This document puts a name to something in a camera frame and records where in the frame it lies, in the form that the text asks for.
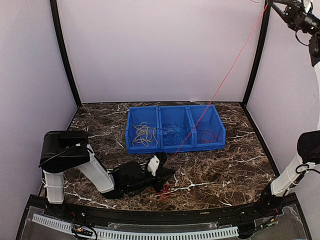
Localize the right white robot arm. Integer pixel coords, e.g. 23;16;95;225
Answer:
250;6;320;172

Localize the left black frame post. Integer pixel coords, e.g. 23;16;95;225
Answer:
49;0;82;108

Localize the black front rail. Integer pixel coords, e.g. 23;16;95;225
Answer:
29;194;298;228

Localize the right black frame post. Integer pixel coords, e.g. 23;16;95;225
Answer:
241;0;271;109

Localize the blue three-compartment plastic bin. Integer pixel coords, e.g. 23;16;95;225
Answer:
125;105;226;154

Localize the clear acrylic plate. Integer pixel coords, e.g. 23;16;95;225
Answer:
107;222;219;233

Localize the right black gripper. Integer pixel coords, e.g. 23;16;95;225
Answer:
267;0;320;36

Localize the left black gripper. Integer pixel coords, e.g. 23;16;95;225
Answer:
124;167;175;194

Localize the black frame post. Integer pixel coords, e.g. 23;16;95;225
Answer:
49;0;82;108
241;0;271;109

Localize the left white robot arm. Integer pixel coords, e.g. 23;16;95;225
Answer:
38;130;176;218

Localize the white slotted cable duct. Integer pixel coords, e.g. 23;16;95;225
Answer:
31;213;240;240

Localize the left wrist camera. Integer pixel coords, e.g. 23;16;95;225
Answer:
145;152;168;177

